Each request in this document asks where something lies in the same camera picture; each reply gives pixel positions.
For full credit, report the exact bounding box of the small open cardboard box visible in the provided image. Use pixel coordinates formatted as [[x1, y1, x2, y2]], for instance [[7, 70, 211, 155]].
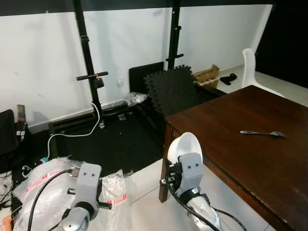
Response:
[[192, 64, 221, 90]]

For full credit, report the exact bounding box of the white plastic chair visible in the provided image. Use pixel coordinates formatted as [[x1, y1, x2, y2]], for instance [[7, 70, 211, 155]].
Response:
[[240, 48, 285, 98]]

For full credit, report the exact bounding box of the black bag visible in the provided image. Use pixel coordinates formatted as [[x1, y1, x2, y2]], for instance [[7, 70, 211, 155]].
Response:
[[0, 109, 18, 155]]

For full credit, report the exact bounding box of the black pole with side handle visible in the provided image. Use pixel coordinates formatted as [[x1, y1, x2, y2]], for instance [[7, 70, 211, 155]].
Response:
[[72, 0, 110, 129]]

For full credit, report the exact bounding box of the black door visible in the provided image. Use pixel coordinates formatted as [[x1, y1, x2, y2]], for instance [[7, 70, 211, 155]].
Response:
[[257, 0, 308, 90]]

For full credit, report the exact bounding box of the silver metal fork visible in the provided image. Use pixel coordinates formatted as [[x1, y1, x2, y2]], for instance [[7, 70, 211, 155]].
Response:
[[239, 129, 287, 140]]

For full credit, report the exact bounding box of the black flat panel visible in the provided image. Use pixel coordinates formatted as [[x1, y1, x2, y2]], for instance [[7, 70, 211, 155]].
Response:
[[128, 61, 166, 95]]

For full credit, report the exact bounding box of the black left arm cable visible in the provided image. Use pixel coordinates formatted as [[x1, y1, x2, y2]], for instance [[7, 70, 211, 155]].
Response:
[[26, 168, 77, 231]]

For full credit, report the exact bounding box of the black foam floor mat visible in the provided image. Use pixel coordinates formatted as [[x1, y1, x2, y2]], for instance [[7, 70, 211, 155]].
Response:
[[47, 110, 167, 178]]

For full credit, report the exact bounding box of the white bowl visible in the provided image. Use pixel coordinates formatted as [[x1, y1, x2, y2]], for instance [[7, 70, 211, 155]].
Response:
[[166, 132, 204, 167]]

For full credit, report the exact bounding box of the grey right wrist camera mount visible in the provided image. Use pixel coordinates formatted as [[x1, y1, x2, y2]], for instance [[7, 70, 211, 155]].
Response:
[[179, 153, 204, 191]]

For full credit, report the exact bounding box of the clear plastic wrapped bundle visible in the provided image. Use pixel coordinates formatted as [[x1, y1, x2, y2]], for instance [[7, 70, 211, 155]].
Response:
[[12, 155, 134, 231]]

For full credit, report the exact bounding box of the black puzzle foam tile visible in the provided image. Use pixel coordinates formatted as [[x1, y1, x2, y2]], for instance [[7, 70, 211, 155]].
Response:
[[144, 66, 201, 119]]

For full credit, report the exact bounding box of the small clear plastic bag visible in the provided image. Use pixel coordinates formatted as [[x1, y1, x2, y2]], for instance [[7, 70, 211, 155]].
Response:
[[125, 92, 148, 107]]

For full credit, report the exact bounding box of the white cable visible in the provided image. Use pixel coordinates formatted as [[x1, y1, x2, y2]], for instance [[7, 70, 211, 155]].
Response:
[[46, 101, 102, 160]]

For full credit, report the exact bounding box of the black slipper pair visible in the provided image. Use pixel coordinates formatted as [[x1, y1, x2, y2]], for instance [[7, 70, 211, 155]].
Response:
[[220, 73, 238, 85]]

